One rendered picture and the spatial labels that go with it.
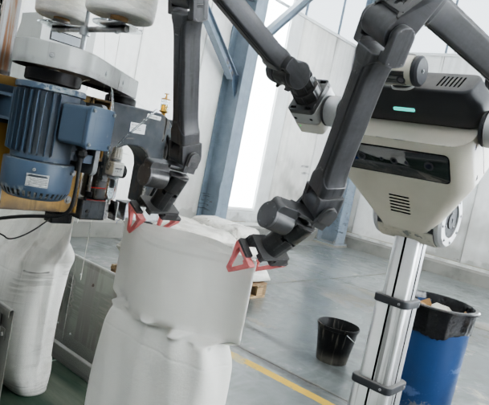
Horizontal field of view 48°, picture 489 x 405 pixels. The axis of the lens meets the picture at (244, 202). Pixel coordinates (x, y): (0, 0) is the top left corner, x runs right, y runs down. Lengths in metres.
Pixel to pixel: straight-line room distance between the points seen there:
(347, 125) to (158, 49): 5.90
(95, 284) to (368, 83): 1.50
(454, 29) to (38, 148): 0.85
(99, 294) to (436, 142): 1.37
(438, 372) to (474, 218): 6.16
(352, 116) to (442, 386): 2.58
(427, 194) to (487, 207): 7.83
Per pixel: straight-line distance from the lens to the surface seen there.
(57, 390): 2.01
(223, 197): 7.38
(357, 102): 1.01
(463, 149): 1.39
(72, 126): 1.20
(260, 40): 1.43
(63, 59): 1.22
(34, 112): 1.23
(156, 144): 1.65
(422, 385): 3.40
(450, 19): 1.04
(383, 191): 1.56
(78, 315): 2.31
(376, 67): 0.99
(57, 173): 1.24
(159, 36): 6.86
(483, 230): 9.32
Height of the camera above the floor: 1.26
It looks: 5 degrees down
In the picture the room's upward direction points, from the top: 11 degrees clockwise
